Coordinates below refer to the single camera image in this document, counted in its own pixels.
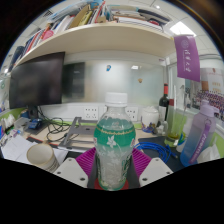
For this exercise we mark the white wall socket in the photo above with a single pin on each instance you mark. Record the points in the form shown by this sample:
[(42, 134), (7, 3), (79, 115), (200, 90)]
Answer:
[(132, 113), (90, 112)]

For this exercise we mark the black desk mat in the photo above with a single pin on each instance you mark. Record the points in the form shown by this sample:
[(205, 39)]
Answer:
[(175, 160)]

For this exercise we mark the purple translucent water bottle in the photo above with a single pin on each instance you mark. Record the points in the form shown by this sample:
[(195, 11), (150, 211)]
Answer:
[(196, 136)]

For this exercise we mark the white lidded ceramic jar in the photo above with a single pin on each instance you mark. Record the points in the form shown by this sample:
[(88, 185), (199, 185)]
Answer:
[(150, 120)]

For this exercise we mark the white patterned ceramic cup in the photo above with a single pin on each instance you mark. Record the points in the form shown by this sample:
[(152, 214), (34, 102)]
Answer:
[(40, 156)]

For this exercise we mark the clear green-labelled drink bottle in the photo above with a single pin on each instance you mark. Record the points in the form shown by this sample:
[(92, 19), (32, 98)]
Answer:
[(115, 140)]

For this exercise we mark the tall clear green glass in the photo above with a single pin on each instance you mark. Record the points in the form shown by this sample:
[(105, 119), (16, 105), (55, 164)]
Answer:
[(175, 126)]

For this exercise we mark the dark wine bottle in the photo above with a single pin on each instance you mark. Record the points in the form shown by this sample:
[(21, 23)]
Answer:
[(163, 106)]

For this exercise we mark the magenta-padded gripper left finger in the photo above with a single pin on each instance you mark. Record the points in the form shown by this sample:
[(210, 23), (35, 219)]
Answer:
[(70, 171)]

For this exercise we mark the flat round red coaster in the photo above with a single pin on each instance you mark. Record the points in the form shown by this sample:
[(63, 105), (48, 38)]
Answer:
[(126, 186)]

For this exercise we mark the group photo poster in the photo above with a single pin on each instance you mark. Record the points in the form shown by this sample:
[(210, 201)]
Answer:
[(211, 96)]

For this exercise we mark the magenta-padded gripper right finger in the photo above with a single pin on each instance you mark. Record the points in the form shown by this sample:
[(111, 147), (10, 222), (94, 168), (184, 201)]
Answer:
[(155, 171)]

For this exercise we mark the wall shelf full of books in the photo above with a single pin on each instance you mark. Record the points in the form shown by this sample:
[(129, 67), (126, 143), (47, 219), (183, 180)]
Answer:
[(100, 36)]

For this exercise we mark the black computer monitor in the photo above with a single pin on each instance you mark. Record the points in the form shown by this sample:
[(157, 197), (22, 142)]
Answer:
[(36, 81)]

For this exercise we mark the grey metal laptop stand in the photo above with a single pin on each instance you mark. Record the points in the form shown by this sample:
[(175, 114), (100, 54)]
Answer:
[(78, 133)]

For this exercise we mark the purple hanging banner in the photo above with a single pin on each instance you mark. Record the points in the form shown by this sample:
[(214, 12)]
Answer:
[(187, 58)]

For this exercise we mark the small blue device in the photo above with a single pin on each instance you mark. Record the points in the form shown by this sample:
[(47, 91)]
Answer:
[(34, 124)]

